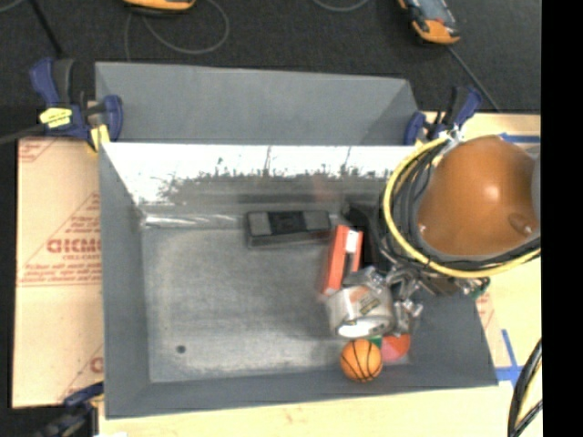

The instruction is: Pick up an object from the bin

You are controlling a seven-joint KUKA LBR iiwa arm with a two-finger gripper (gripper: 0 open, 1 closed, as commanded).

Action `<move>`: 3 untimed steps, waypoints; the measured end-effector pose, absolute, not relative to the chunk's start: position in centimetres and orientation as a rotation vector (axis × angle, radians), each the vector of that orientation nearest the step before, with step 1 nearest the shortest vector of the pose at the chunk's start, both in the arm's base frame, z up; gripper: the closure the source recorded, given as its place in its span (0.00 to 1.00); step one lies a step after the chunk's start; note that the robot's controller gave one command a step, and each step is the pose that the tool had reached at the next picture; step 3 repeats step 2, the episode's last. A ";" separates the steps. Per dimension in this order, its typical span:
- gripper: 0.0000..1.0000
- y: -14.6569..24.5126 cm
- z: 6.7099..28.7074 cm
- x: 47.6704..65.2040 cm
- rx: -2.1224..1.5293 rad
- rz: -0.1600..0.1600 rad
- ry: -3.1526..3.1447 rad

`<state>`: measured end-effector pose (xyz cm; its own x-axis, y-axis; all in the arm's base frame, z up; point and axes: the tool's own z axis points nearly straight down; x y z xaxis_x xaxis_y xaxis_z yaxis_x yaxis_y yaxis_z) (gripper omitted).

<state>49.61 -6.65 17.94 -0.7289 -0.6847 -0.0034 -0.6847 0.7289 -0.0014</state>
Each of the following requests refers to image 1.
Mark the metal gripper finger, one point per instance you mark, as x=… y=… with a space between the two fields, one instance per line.
x=377 y=278
x=406 y=313

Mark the pink orange green ball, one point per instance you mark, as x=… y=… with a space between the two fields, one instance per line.
x=395 y=348

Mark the orange and white box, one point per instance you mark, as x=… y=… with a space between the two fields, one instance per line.
x=338 y=257

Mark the orange toy basketball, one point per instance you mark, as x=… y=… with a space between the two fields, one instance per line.
x=361 y=360

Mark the black and grey flat block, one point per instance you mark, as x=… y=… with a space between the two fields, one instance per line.
x=287 y=228

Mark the grey metal bin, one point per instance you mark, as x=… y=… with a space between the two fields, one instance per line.
x=228 y=298

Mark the brown cardboard board red print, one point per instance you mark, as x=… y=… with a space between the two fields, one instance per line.
x=54 y=267

